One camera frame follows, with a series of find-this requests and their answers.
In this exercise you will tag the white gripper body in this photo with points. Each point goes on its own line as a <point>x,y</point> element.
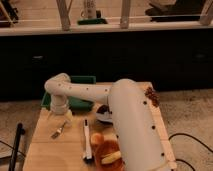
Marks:
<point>68,116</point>

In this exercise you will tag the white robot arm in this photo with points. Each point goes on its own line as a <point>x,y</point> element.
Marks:
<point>138,139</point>

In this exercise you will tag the green plastic bin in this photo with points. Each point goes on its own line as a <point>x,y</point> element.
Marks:
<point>75,104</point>

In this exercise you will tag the white bowl with dark food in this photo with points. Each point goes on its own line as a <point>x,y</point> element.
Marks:
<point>103,114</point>

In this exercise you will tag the white knife with black tip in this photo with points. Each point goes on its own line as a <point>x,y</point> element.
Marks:
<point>88,150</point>

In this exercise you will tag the black pole stand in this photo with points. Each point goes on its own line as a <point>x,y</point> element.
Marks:
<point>19,132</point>

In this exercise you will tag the orange toy food pile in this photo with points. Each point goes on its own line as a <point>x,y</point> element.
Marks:
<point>102,147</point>

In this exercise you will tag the brown grape bunch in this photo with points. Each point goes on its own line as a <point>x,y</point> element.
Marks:
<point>151,94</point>

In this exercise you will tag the white bottle on green base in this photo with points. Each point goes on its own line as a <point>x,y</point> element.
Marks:
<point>90,15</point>

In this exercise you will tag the wooden frame leg left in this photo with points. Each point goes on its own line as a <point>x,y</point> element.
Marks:
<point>64,15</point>

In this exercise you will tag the wooden frame leg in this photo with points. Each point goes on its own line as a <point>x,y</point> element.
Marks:
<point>64,15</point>
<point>125,12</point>

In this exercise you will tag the wooden frame leg right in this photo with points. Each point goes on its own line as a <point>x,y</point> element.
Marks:
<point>125,12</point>

